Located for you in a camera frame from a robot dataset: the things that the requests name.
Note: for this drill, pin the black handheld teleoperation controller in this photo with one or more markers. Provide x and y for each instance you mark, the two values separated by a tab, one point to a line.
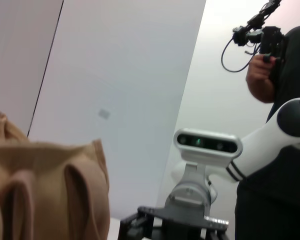
270	40

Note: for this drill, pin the person in black clothing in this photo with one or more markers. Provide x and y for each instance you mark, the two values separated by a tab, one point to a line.
277	205

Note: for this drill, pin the person's bare hand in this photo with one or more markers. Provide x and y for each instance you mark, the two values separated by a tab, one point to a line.
260	77

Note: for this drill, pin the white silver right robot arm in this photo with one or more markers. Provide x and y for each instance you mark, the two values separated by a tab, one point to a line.
262	150

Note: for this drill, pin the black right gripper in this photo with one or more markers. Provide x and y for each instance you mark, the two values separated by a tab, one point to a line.
185	225

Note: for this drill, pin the khaki canvas food bag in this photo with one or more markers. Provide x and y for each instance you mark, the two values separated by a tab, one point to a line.
40	162

